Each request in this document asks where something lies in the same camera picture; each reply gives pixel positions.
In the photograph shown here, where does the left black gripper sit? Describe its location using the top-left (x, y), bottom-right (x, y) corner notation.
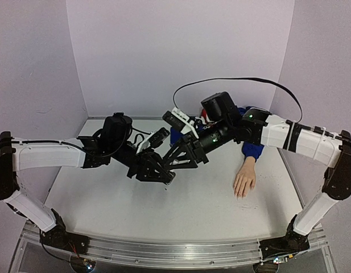
top-left (112, 140), bottom-right (174, 183)

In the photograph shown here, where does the mannequin hand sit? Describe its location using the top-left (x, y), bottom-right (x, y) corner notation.
top-left (233, 156), bottom-right (256, 198)

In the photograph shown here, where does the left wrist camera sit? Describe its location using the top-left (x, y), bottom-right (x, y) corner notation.
top-left (137, 127), bottom-right (170, 154)

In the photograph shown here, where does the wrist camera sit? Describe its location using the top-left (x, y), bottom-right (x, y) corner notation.
top-left (162, 107), bottom-right (199, 139)
top-left (137, 127), bottom-right (170, 154)

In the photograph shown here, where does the aluminium front rail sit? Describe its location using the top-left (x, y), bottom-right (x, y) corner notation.
top-left (20, 235), bottom-right (332, 264)

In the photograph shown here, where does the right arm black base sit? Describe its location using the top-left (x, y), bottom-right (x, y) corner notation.
top-left (259, 218), bottom-right (310, 261)

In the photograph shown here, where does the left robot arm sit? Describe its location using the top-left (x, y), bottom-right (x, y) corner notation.
top-left (0, 118), bottom-right (129, 249)

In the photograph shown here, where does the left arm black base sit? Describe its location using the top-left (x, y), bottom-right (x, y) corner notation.
top-left (40, 209), bottom-right (89, 254)

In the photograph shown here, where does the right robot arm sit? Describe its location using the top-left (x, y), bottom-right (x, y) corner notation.
top-left (162, 92), bottom-right (351, 236)

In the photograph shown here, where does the blue red white jacket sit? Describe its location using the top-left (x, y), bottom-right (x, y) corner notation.
top-left (170, 109), bottom-right (264, 161)

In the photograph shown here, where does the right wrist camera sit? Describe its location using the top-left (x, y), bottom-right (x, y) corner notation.
top-left (162, 107), bottom-right (199, 139)

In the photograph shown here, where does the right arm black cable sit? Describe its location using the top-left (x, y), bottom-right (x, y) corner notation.
top-left (172, 76), bottom-right (351, 190)

